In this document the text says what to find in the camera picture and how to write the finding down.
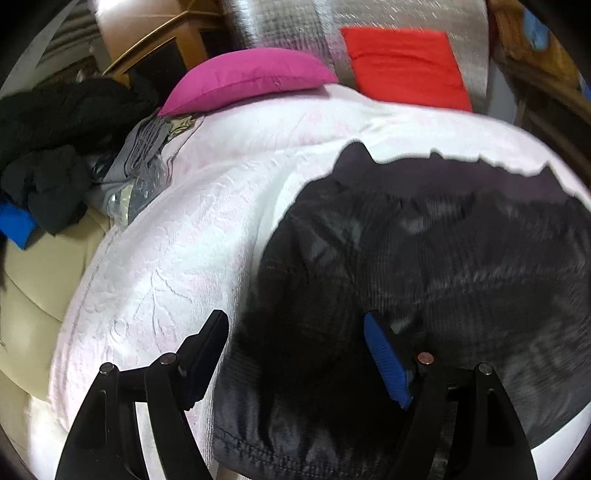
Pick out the silver foil mat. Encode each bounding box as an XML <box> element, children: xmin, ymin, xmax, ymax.
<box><xmin>217</xmin><ymin>0</ymin><xmax>492</xmax><ymax>114</ymax></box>

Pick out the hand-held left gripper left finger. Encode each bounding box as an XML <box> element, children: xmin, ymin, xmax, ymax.
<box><xmin>54</xmin><ymin>310</ymin><xmax>230</xmax><ymax>480</ymax></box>

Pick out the black puffer jacket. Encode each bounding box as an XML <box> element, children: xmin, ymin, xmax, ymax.
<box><xmin>211</xmin><ymin>140</ymin><xmax>591</xmax><ymax>480</ymax></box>

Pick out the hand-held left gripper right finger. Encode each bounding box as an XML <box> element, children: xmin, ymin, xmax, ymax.
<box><xmin>363</xmin><ymin>311</ymin><xmax>539</xmax><ymax>480</ymax></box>

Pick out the white textured blanket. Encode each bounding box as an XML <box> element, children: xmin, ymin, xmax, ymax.
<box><xmin>18</xmin><ymin>83</ymin><xmax>591</xmax><ymax>480</ymax></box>

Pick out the wicker chair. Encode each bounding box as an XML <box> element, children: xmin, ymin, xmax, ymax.
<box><xmin>489</xmin><ymin>0</ymin><xmax>591</xmax><ymax>176</ymax></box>

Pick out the magenta pillow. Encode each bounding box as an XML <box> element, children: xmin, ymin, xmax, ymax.
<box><xmin>158</xmin><ymin>49</ymin><xmax>339</xmax><ymax>117</ymax></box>

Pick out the blue cloth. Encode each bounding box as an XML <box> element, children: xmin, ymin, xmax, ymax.
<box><xmin>0</xmin><ymin>200</ymin><xmax>40</xmax><ymax>251</ymax></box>

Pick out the pile of black clothes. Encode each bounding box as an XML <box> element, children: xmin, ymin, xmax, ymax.
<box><xmin>0</xmin><ymin>78</ymin><xmax>160</xmax><ymax>236</ymax></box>

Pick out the red pillow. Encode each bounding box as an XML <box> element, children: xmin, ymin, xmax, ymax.
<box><xmin>340</xmin><ymin>27</ymin><xmax>474</xmax><ymax>113</ymax></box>

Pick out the grey printed garment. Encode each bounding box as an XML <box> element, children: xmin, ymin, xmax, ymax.
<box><xmin>85</xmin><ymin>113</ymin><xmax>206</xmax><ymax>227</ymax></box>

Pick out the wooden cabinet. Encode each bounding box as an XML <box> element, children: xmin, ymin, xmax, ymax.
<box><xmin>88</xmin><ymin>0</ymin><xmax>227</xmax><ymax>93</ymax></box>

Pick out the beige sofa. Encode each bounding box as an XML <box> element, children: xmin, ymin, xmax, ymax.
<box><xmin>0</xmin><ymin>208</ymin><xmax>114</xmax><ymax>462</ymax></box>

